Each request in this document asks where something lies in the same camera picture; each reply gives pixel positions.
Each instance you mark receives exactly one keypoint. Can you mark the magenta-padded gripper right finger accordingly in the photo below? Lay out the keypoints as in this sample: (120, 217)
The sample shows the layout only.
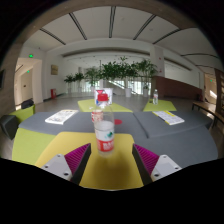
(163, 166)

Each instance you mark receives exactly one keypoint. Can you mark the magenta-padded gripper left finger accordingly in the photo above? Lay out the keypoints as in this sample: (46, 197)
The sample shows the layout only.
(60, 165)

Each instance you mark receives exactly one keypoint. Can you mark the red-capped clear water bottle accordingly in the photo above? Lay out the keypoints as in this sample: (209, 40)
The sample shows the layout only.
(104, 133)

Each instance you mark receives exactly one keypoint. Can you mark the small clear water bottle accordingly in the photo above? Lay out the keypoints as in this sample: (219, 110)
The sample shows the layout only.
(155, 97)

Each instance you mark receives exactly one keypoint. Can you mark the white printed booklet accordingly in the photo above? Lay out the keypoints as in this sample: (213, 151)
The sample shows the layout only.
(61, 116)

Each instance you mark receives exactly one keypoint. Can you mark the white booklet with yellow edge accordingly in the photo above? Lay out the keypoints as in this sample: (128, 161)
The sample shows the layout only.
(168, 117)

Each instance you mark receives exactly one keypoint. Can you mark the red and white mug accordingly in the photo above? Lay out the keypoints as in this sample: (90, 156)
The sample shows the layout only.
(92, 115)

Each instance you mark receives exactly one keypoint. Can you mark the small lime green table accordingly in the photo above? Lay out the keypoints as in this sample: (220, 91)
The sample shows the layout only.
(161, 106)

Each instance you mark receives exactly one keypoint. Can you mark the lime green chair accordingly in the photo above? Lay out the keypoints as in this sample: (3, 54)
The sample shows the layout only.
(24, 113)

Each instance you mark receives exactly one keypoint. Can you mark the black chair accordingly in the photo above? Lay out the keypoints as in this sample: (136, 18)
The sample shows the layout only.
(8, 126)

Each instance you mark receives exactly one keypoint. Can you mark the large lime green table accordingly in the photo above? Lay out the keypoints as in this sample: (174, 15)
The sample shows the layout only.
(86, 106)

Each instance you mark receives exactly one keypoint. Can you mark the black backpack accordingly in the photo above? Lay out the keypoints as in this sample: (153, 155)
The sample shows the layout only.
(27, 103)

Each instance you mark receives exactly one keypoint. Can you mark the red fire extinguisher cabinet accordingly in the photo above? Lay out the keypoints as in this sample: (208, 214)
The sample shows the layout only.
(53, 93)

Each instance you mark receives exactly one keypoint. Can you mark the wooden bench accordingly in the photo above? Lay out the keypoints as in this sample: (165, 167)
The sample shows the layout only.
(208, 110)

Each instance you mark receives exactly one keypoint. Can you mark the white box with coloured triangles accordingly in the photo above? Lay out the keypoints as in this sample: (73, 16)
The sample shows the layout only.
(109, 93)

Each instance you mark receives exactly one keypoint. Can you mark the group of potted green plants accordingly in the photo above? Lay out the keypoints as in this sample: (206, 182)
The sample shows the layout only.
(116, 70)

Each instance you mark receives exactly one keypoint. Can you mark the green exit sign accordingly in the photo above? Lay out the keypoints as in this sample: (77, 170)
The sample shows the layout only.
(31, 56)

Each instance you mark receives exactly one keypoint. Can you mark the framed wall picture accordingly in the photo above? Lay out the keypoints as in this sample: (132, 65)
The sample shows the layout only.
(54, 69)

